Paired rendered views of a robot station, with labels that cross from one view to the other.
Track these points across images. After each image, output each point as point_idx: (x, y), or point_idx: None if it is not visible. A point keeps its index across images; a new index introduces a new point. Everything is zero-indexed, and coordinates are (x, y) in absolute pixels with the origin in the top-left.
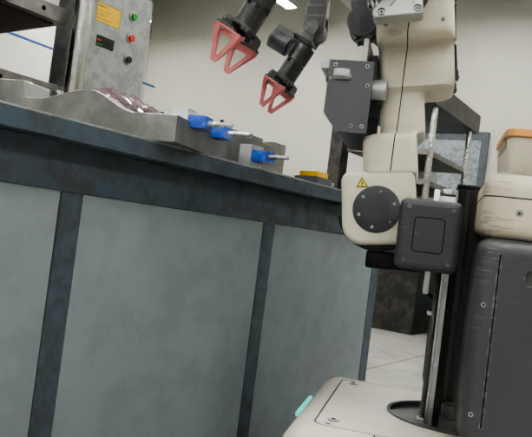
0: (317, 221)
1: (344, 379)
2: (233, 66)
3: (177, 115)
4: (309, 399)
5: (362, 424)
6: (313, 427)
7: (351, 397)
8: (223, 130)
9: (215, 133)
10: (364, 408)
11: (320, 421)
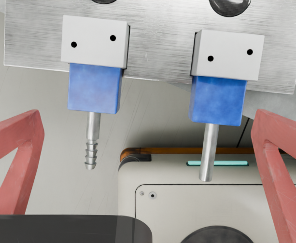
0: None
1: None
2: (265, 165)
3: (4, 64)
4: (233, 164)
5: (155, 213)
6: (127, 186)
7: (231, 199)
8: (190, 115)
9: (191, 95)
10: (200, 210)
11: (142, 188)
